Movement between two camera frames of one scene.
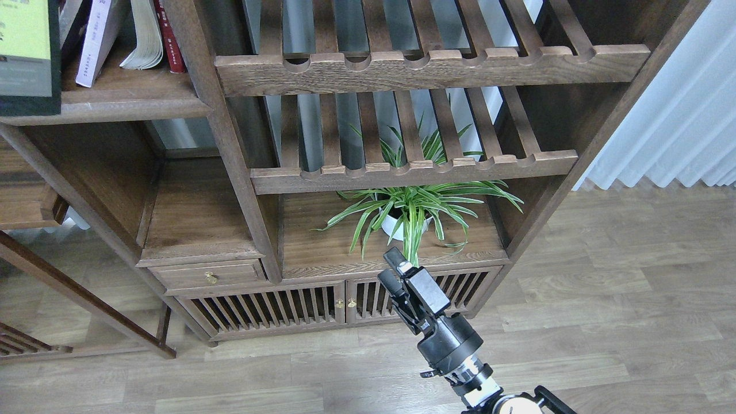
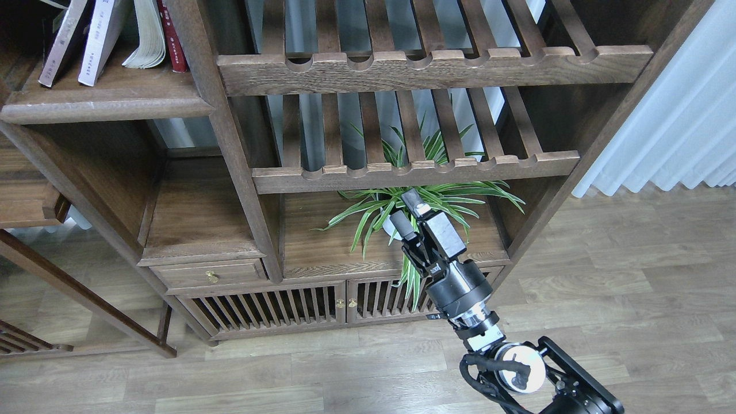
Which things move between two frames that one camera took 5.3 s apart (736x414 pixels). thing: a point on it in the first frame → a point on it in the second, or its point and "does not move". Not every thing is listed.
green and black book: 30,71 → 62,42
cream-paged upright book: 149,52 does not move
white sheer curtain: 683,125 does not move
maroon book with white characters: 72,50 → 63,43
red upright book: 173,55 does not move
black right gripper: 447,338 → 432,251
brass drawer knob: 209,278 does not move
